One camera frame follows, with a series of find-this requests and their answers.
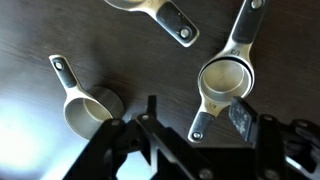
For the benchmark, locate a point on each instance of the large steel measuring cup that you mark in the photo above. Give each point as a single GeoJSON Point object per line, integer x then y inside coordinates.
{"type": "Point", "coordinates": [176, 21]}

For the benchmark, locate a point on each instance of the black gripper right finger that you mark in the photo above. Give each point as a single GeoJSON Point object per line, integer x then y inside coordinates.
{"type": "Point", "coordinates": [270, 146]}

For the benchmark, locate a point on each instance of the half steel measuring cup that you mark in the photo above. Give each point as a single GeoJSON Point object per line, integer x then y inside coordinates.
{"type": "Point", "coordinates": [83, 106]}

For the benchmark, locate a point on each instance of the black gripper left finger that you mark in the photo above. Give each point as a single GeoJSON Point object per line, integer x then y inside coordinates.
{"type": "Point", "coordinates": [106, 153]}

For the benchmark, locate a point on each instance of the smallest steel measuring cup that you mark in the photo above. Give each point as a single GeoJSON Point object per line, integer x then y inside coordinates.
{"type": "Point", "coordinates": [220, 83]}

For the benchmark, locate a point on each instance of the one-third steel measuring cup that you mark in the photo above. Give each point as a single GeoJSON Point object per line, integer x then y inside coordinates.
{"type": "Point", "coordinates": [245, 30]}

